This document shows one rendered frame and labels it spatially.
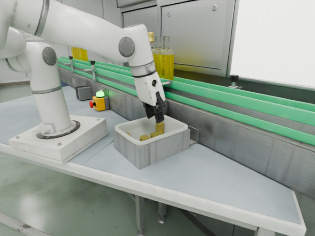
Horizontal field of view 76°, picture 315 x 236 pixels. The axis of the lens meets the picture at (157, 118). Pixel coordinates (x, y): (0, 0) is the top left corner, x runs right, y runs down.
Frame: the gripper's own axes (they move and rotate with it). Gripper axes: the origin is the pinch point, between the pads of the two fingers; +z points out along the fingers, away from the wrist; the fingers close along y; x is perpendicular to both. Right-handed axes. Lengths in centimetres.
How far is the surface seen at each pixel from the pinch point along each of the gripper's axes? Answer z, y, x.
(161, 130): 11.2, 5.5, -4.1
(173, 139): 7.9, -7.1, -0.6
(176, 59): -5.5, 28.6, -36.4
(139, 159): 6.9, -7.5, 13.0
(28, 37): -25, 610, -26
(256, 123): 3.9, -25.7, -18.4
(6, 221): 52, 62, 72
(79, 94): 8, 80, 6
